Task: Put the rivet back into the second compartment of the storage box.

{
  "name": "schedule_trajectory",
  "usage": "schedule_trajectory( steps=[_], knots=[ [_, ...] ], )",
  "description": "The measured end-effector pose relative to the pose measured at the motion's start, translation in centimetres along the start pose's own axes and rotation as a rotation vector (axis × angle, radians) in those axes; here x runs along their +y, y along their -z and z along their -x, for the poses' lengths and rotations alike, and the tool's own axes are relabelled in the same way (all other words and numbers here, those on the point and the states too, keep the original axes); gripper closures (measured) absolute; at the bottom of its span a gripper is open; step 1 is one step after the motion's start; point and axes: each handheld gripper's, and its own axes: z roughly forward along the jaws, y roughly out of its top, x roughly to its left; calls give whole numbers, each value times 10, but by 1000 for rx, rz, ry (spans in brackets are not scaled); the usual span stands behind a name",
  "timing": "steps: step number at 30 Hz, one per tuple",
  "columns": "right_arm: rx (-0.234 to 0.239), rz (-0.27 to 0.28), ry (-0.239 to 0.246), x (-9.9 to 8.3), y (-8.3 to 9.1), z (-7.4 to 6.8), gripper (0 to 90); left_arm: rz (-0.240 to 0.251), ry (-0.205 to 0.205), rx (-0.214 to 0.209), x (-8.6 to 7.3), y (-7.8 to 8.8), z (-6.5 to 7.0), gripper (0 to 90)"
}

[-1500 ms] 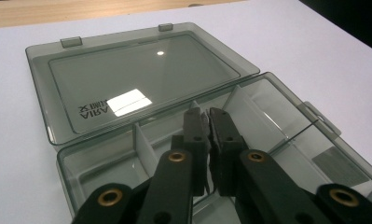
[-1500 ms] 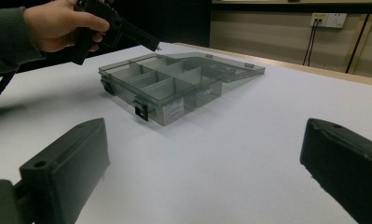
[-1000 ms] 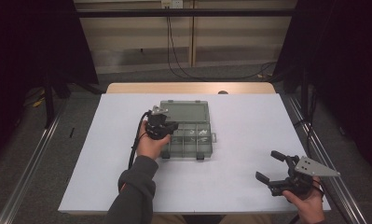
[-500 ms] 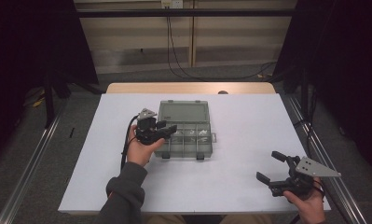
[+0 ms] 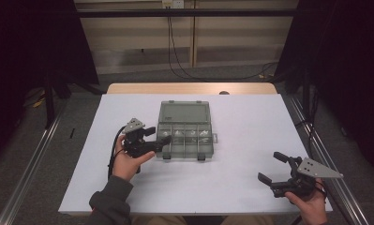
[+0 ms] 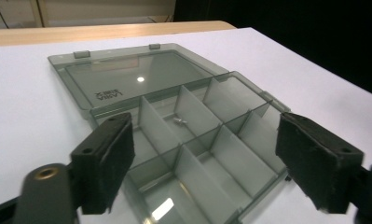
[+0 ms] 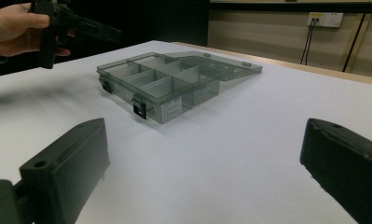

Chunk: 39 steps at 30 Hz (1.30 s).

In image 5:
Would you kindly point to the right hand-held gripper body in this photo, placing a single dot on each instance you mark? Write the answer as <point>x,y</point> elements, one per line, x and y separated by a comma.
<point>300,184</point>

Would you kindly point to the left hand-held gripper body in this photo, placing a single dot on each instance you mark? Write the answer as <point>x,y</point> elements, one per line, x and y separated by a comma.
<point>136,145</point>

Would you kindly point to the grey plastic organizer box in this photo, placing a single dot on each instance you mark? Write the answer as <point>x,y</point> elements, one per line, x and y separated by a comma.
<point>184,112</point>

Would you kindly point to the person's left hand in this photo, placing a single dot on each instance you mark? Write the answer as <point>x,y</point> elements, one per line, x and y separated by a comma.
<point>125,165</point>

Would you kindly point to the person's right hand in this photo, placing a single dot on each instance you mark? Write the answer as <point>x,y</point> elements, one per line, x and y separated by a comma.
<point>312,207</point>

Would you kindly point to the pile of silver screws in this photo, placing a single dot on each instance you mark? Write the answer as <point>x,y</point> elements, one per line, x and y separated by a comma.
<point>177,133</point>
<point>165,133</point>
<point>192,132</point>
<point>203,133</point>

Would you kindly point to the white table mat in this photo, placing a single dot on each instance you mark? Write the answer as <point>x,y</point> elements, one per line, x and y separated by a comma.
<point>244,140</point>

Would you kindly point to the person's right leg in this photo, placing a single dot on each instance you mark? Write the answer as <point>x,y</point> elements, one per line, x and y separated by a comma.
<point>247,221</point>

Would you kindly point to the person's leg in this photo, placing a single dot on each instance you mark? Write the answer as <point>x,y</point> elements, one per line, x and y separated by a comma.
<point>247,221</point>
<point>159,221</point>

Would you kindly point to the small black pen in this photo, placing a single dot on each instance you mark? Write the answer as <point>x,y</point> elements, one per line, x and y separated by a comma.
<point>72,133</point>

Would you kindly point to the person's left leg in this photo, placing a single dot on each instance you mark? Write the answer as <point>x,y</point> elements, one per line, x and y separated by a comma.
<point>159,221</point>

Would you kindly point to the dark round table grommet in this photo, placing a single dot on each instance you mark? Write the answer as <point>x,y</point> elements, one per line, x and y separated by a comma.
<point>224,92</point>

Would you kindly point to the black curtain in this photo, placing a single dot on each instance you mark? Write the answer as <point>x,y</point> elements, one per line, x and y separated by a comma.
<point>347,62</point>
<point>25,47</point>

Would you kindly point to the black horizontal bar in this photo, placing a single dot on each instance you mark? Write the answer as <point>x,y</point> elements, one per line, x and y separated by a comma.
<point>187,12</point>

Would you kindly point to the aluminium floor rail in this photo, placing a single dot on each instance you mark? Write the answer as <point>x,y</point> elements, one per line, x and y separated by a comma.
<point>337,187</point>
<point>31,168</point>

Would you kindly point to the white wall socket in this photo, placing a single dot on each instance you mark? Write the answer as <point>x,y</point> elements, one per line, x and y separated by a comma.
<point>172,3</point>

